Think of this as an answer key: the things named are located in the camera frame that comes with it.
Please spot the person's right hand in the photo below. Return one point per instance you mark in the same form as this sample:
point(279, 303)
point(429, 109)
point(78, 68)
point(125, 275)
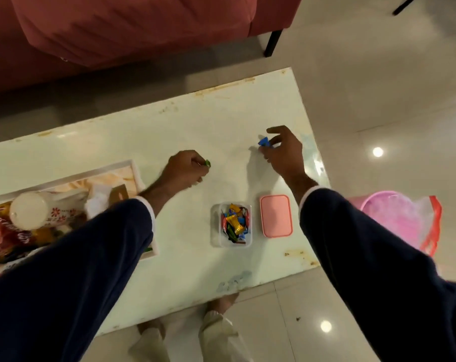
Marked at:
point(288, 158)

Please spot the person's left hand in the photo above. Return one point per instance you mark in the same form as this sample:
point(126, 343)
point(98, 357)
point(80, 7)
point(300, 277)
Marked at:
point(184, 171)

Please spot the blue candy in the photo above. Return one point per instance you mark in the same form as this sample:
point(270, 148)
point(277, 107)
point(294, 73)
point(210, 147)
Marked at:
point(264, 142)

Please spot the white printed tray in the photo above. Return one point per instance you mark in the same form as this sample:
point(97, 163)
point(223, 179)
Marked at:
point(130, 169)

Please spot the pile of mixed candies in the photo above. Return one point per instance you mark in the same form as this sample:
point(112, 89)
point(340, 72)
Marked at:
point(235, 224)

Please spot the pink lidded clear container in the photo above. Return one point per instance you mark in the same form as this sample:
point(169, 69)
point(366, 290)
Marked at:
point(216, 237)

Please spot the clear zip bag red seal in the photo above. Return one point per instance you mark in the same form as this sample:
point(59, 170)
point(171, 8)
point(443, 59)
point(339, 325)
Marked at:
point(433, 222)

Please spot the white floral mug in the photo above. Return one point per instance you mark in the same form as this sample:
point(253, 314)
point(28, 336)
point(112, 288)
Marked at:
point(28, 211)

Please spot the maroon and yellow snack packet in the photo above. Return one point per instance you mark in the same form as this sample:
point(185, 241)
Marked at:
point(5, 237)

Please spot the person's right forearm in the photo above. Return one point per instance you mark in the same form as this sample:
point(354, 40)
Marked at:
point(382, 278)

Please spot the person's left forearm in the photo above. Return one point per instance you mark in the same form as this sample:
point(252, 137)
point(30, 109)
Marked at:
point(62, 282)

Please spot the white coffee table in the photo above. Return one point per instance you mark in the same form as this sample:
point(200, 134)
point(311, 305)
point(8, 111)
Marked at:
point(213, 116)

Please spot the person's right leg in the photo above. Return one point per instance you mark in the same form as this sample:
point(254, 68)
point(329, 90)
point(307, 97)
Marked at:
point(220, 335)

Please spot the pink plastic bin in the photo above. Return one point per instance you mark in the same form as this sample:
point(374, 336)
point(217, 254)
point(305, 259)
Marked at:
point(386, 218)

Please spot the red sofa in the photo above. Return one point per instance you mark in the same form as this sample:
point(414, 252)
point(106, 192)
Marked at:
point(280, 11)

